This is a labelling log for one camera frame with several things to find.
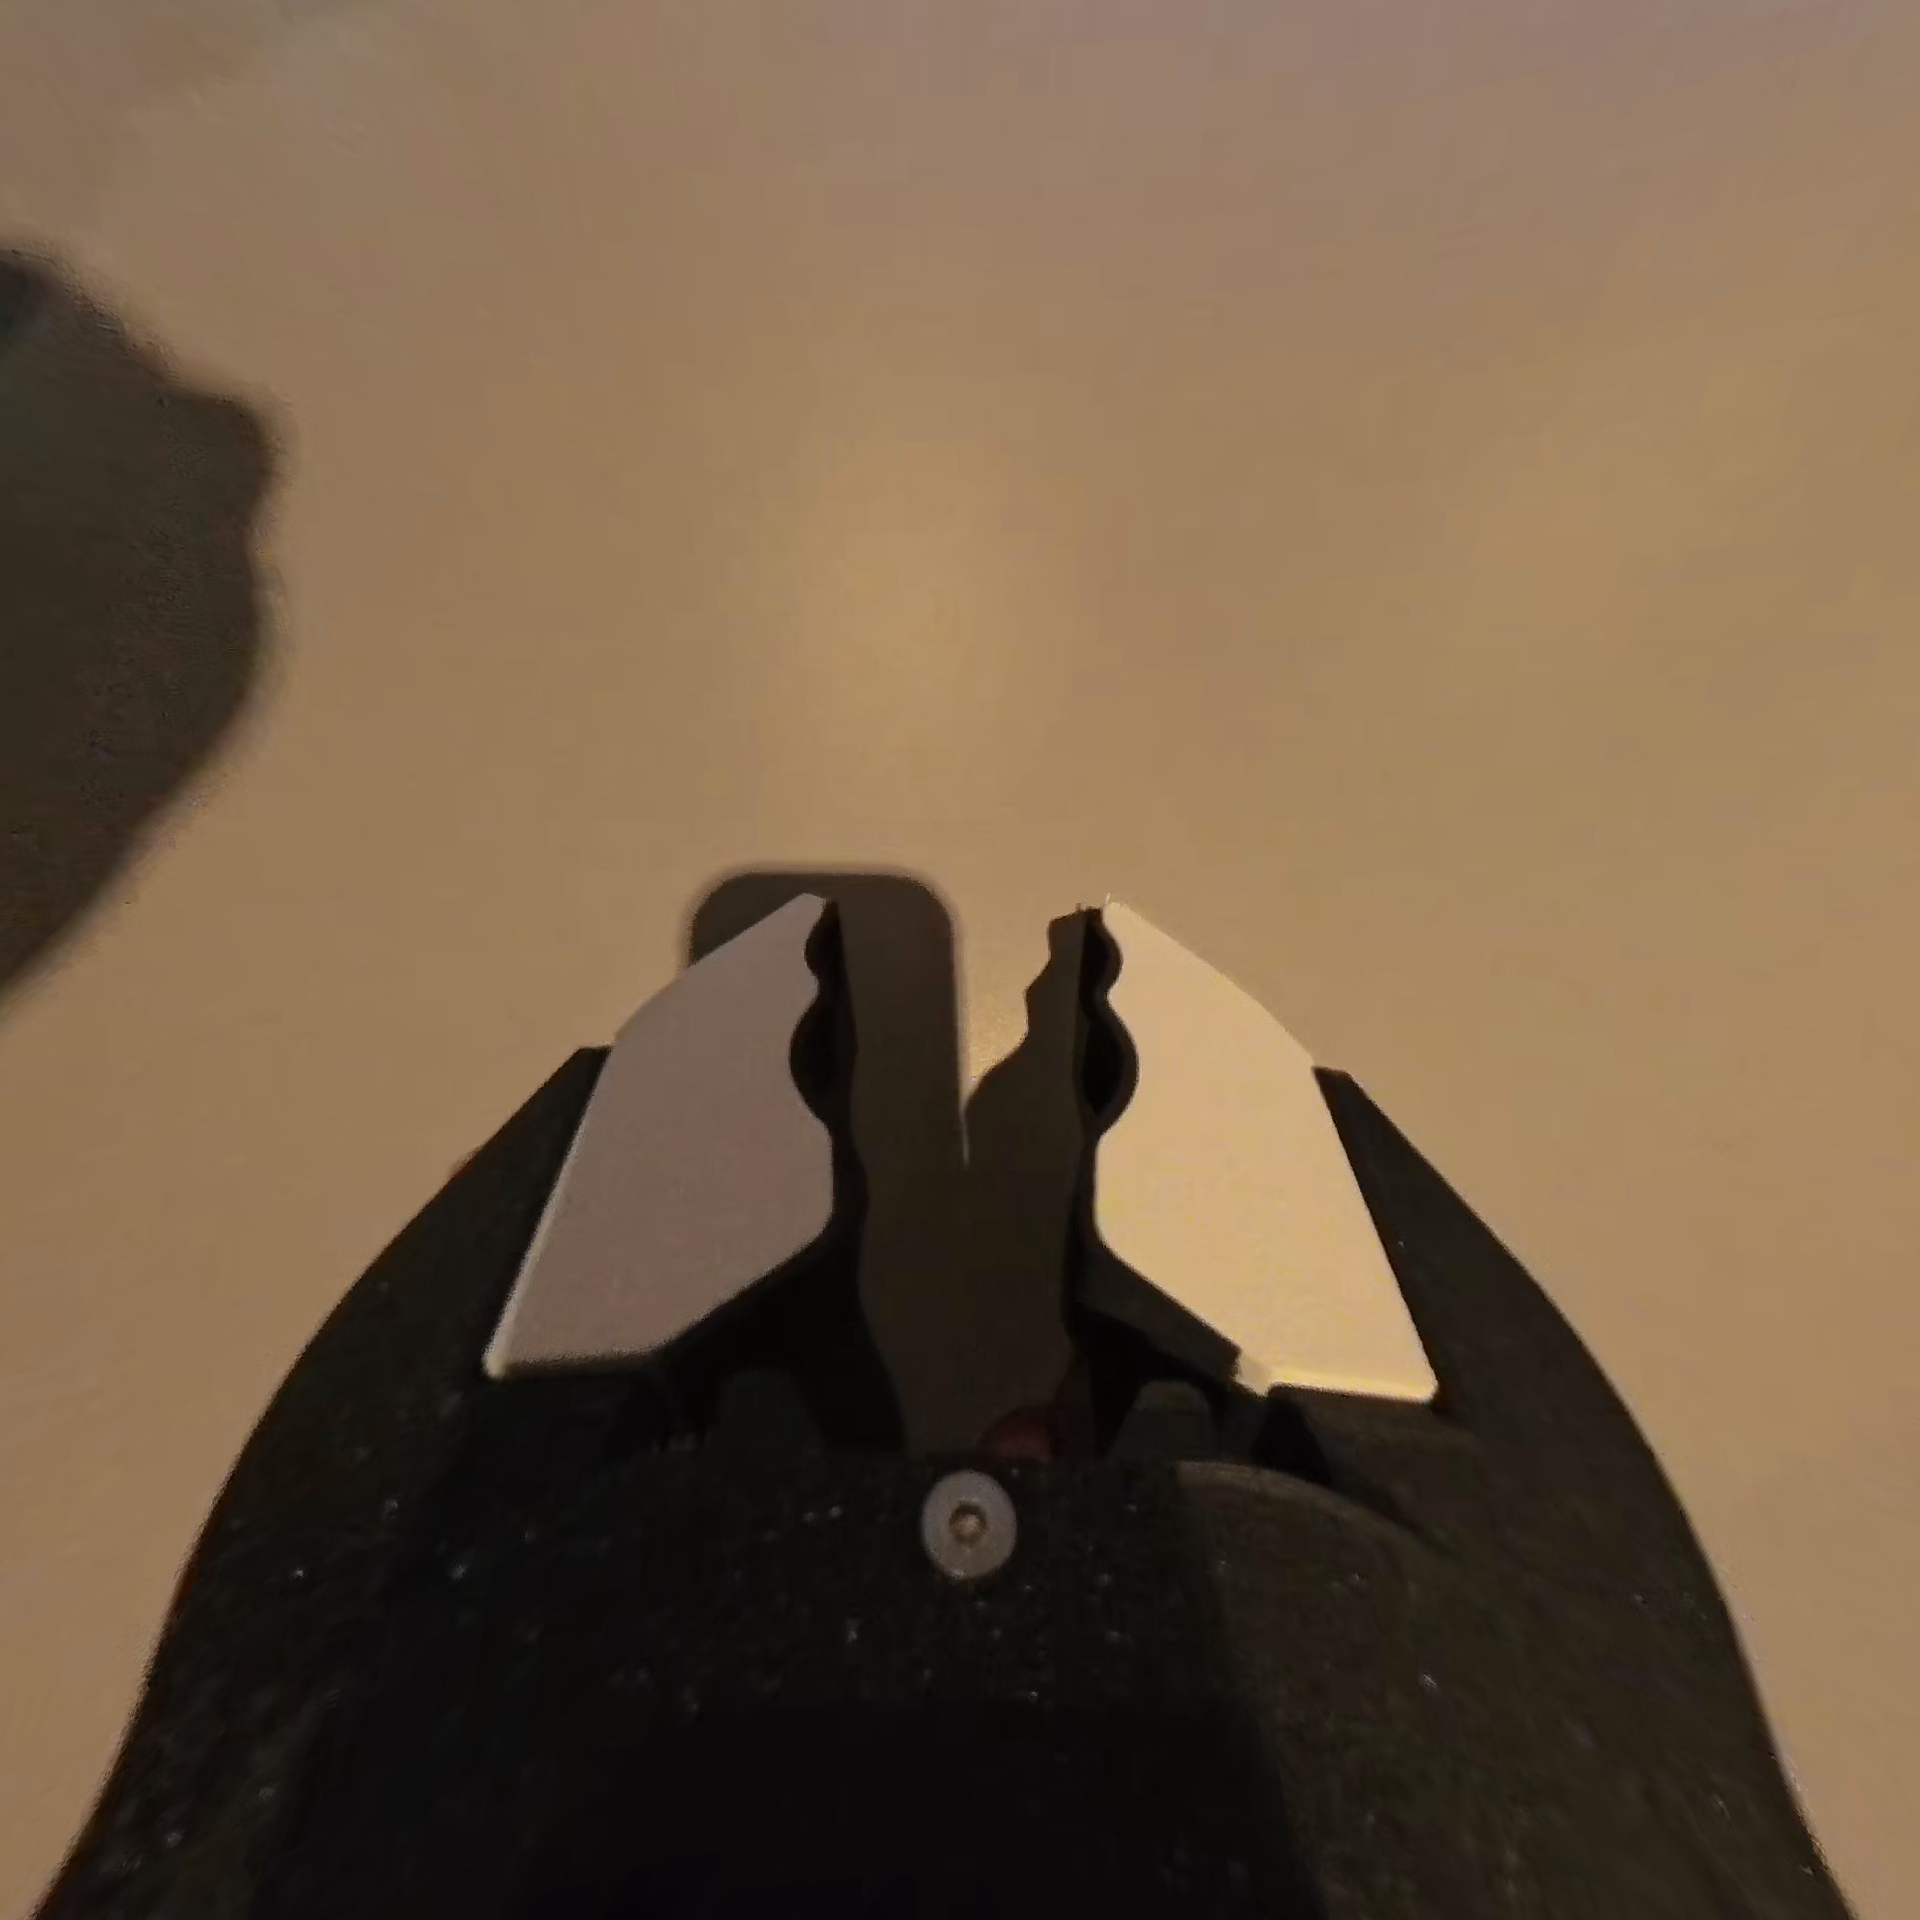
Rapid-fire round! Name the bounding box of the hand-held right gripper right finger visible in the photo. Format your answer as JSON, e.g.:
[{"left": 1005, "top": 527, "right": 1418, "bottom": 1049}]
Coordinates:
[{"left": 1046, "top": 896, "right": 1442, "bottom": 1404}]

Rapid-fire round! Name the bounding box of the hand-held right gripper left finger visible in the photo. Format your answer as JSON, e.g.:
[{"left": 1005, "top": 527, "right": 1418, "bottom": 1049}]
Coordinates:
[{"left": 480, "top": 892, "right": 867, "bottom": 1383}]

